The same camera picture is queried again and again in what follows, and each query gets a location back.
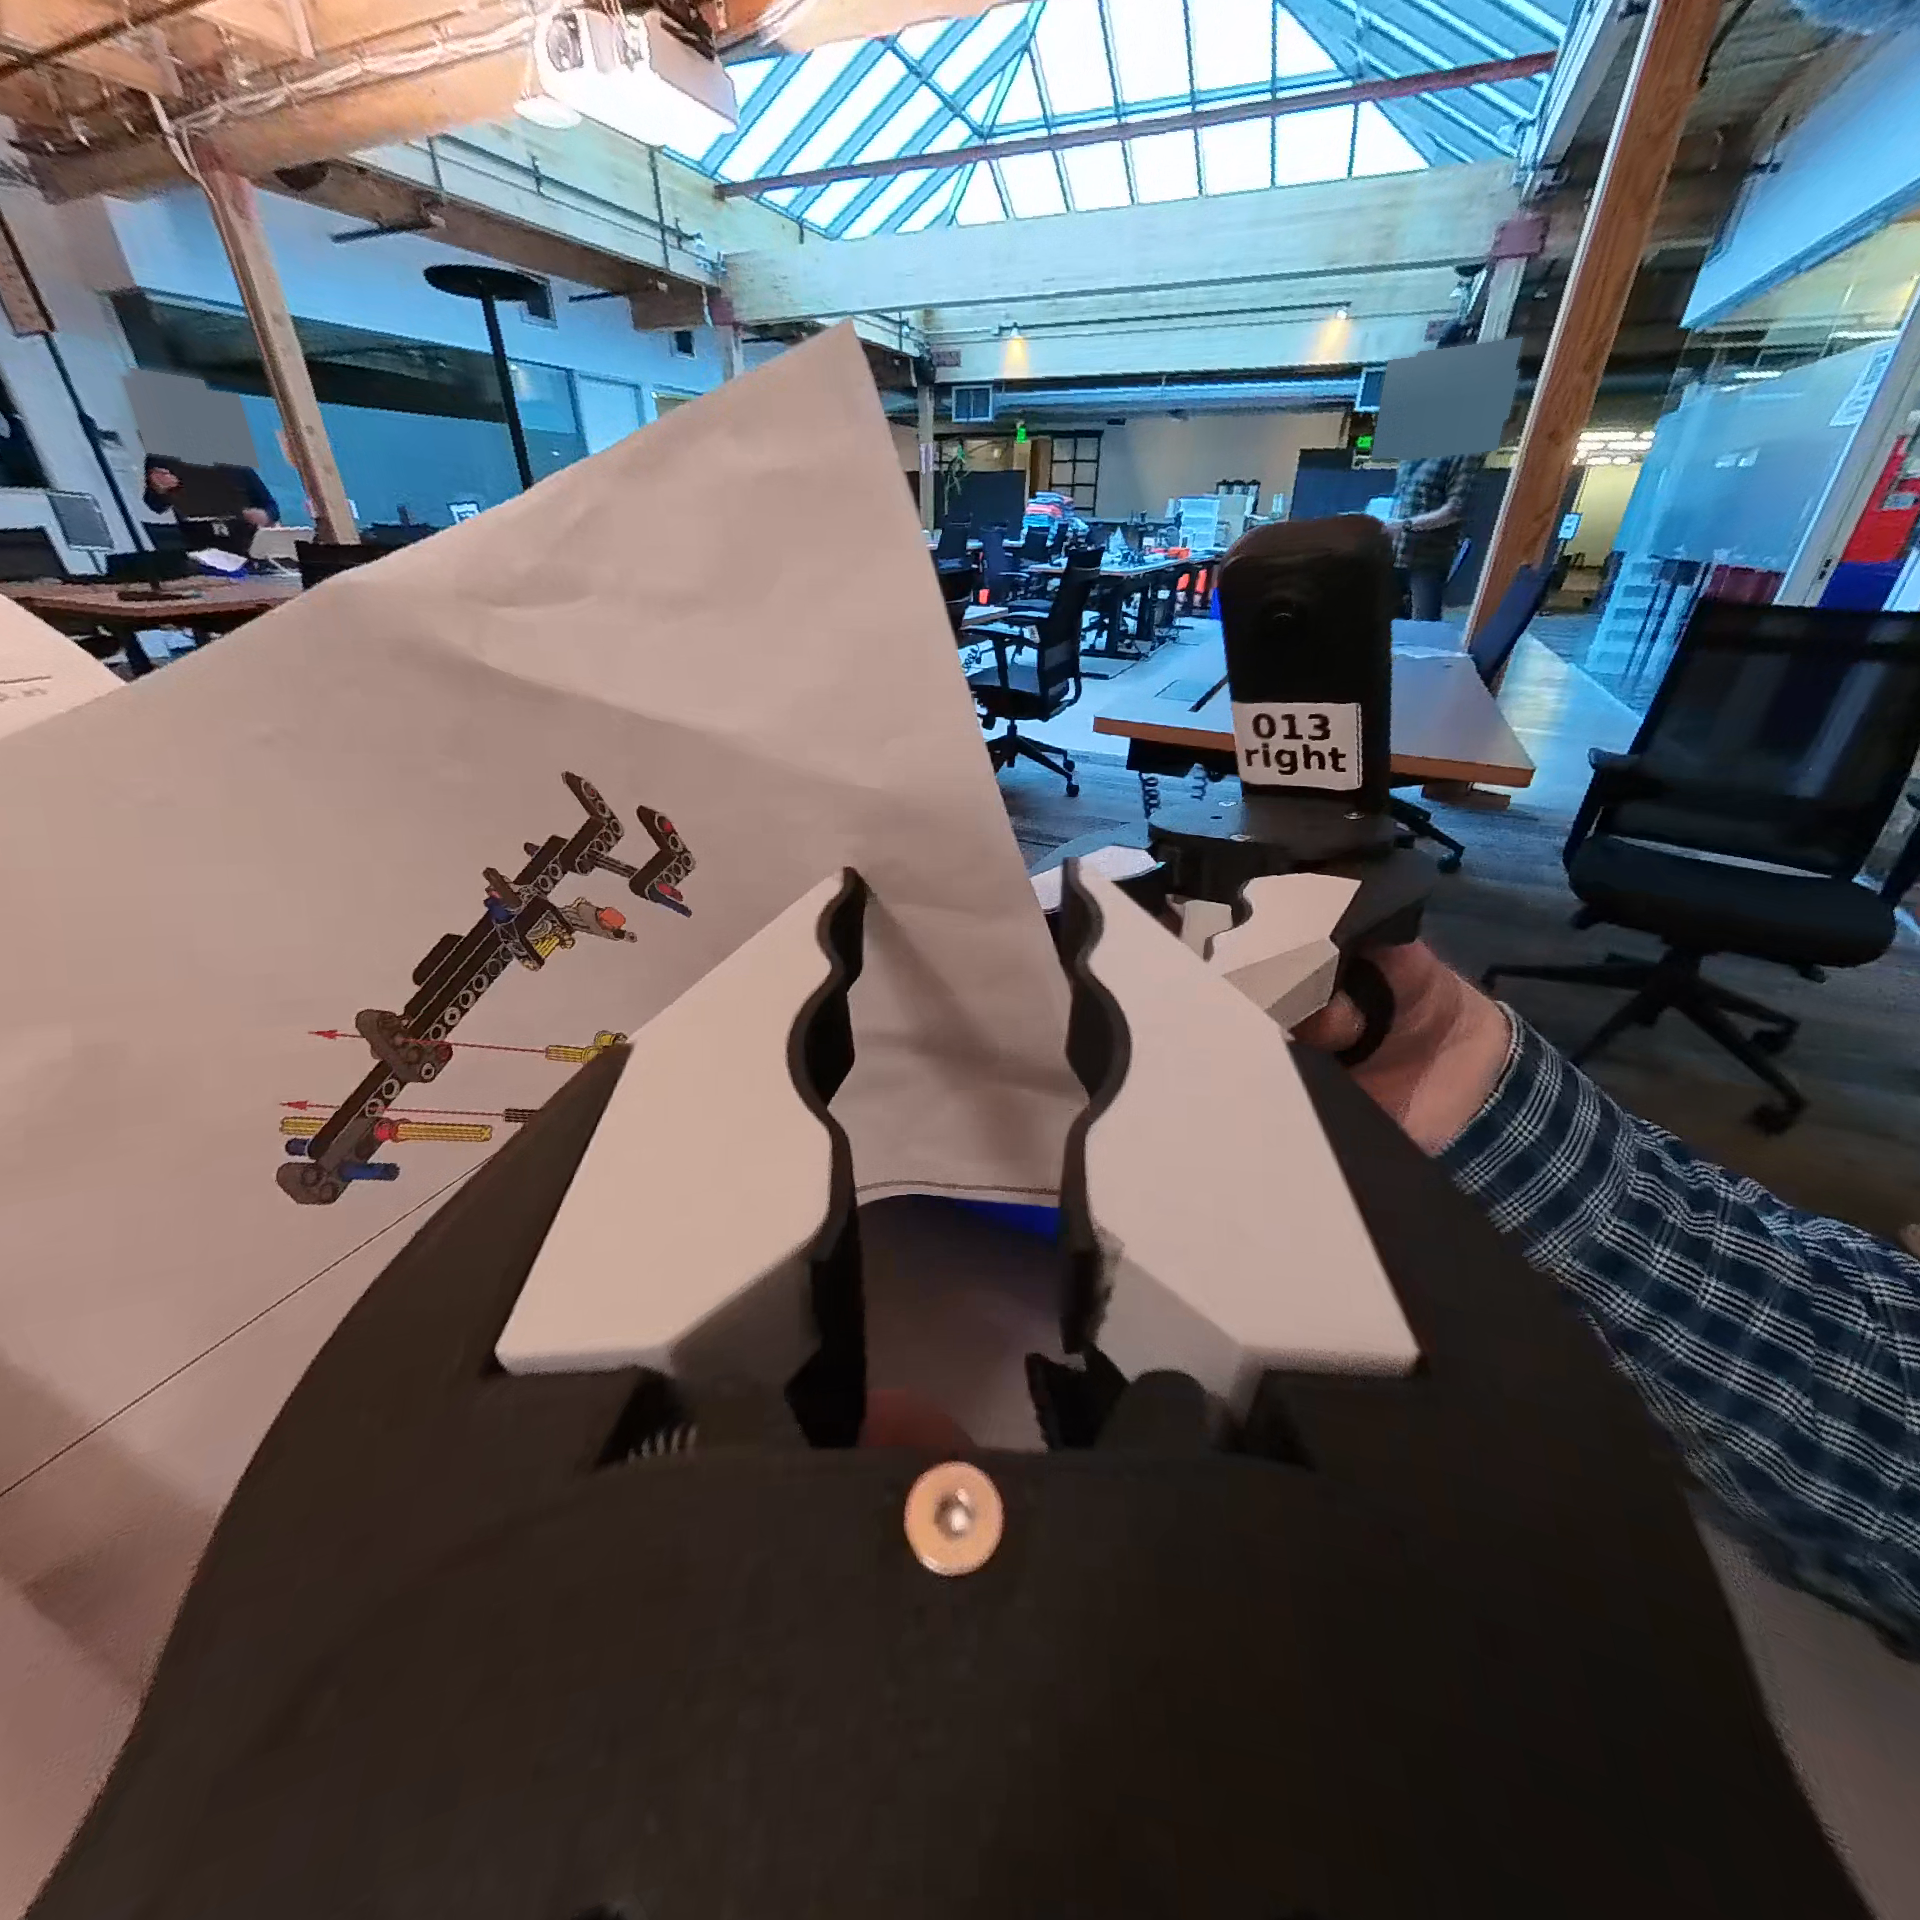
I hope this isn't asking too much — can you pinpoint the wooden desk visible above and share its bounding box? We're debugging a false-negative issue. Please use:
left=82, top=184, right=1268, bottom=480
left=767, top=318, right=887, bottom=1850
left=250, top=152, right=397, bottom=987
left=1094, top=614, right=1539, bottom=815
left=0, top=570, right=303, bottom=635

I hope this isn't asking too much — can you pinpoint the clear plastic drawer unit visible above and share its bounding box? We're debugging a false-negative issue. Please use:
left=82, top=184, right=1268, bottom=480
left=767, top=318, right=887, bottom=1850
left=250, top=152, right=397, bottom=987
left=1590, top=550, right=1705, bottom=707

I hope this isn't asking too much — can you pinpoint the white ceiling projector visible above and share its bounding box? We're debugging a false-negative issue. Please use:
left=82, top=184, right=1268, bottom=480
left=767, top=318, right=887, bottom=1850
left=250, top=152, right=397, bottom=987
left=514, top=6, right=739, bottom=147

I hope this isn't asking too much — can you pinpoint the black floor lamp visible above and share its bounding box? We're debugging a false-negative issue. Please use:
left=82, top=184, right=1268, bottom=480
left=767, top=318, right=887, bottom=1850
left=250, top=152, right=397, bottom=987
left=425, top=263, right=554, bottom=490

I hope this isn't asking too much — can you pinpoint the black office chair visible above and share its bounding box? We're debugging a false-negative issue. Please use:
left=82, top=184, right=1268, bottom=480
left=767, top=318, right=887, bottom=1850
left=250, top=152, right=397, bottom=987
left=1484, top=600, right=1920, bottom=1134
left=967, top=546, right=1104, bottom=796

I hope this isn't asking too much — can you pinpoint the white instruction booklet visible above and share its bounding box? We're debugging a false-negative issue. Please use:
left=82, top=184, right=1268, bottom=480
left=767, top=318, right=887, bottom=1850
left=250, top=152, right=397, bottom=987
left=0, top=318, right=1081, bottom=1920

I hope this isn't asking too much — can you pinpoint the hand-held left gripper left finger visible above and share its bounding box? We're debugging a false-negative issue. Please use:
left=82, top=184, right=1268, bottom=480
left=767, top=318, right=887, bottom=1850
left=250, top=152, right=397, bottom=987
left=495, top=865, right=874, bottom=1428

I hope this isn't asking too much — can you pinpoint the person's right forearm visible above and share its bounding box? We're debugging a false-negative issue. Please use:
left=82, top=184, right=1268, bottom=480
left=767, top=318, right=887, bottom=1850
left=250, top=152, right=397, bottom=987
left=1433, top=1000, right=1920, bottom=1651

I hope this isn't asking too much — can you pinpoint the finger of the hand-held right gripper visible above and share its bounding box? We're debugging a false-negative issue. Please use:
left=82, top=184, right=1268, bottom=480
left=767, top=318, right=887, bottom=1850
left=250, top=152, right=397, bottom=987
left=1028, top=836, right=1201, bottom=955
left=1207, top=872, right=1364, bottom=1037

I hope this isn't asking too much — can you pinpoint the red wall sign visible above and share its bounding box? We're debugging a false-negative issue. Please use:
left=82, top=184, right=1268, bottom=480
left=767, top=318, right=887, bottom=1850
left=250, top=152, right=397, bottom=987
left=1842, top=435, right=1920, bottom=563

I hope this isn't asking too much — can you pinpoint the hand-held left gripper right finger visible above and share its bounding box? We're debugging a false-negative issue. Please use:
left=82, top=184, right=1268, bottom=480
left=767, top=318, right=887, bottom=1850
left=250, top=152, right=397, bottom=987
left=1055, top=861, right=1422, bottom=1420

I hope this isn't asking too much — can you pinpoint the person's right hand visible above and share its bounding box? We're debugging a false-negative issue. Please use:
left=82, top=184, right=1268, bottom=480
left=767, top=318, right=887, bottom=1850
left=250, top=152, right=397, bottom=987
left=1292, top=949, right=1521, bottom=1159

